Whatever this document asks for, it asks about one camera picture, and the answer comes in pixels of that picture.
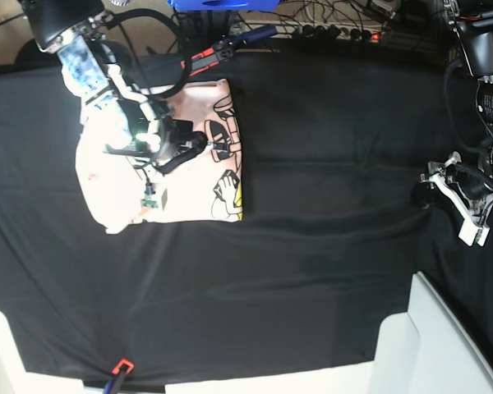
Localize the metal black gripper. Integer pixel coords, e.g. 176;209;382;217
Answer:
104;119;230;175

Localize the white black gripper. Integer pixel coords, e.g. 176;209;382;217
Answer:
418;150;493;226

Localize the pink T-shirt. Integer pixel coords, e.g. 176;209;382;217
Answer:
75;79;243;234

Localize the robot arm right side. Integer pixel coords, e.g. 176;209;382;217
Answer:
20;1;227;175

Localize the orange black clamp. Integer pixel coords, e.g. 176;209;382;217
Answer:
190;25;278;76

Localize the blue box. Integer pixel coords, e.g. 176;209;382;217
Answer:
168;0;279;11

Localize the black table cloth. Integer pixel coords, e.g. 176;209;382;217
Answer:
0;53;493;387

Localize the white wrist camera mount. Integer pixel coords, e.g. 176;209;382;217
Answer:
458;221;490;246

